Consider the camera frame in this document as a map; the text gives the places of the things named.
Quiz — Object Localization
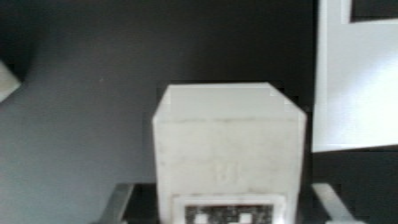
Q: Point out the white table leg rear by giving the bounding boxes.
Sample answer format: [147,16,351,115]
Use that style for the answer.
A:
[0,61,21,102]

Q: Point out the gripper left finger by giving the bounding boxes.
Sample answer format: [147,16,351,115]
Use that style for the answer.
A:
[90,183,134,224]

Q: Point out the white table leg centre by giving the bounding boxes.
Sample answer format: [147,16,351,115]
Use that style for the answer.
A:
[152,83,307,224]

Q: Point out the white table leg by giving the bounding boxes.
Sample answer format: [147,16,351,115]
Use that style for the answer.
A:
[152,83,307,224]
[0,61,21,102]

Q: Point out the white square table top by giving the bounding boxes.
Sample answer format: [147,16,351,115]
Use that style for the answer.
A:
[312,0,398,153]

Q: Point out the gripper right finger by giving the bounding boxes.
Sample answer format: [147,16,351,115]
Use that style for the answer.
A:
[310,183,365,224]

